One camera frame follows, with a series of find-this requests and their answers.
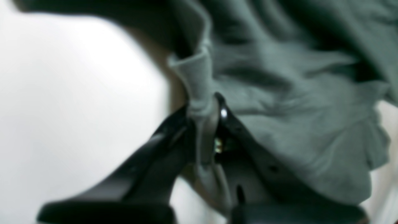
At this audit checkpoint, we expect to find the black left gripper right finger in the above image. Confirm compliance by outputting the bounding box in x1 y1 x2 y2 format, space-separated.
215 93 369 224

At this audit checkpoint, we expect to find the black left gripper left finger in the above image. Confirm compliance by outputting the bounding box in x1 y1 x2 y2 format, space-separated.
37 106 188 224

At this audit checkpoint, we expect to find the dark grey t-shirt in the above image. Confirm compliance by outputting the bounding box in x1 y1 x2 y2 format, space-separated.
17 0 397 217

